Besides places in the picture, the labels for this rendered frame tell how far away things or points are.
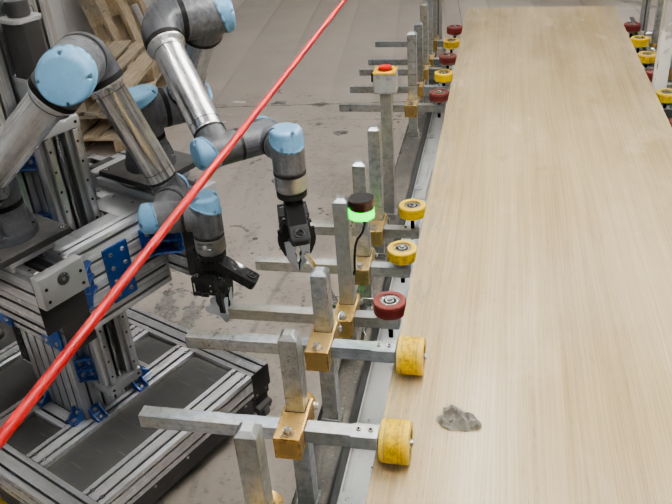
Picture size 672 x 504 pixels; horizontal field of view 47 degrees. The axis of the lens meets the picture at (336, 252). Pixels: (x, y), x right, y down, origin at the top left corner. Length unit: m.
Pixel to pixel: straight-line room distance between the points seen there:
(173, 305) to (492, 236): 1.88
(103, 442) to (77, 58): 1.38
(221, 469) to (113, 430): 0.39
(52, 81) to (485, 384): 1.09
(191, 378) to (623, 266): 1.54
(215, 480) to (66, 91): 1.50
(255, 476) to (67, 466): 1.46
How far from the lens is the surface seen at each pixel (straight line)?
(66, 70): 1.70
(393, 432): 1.40
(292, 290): 3.57
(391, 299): 1.84
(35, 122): 1.79
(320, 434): 1.44
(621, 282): 1.98
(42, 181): 2.28
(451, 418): 1.53
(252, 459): 1.20
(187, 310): 3.55
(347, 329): 1.86
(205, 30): 1.99
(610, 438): 1.54
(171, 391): 2.78
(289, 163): 1.70
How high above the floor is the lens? 1.95
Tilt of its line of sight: 31 degrees down
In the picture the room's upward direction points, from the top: 4 degrees counter-clockwise
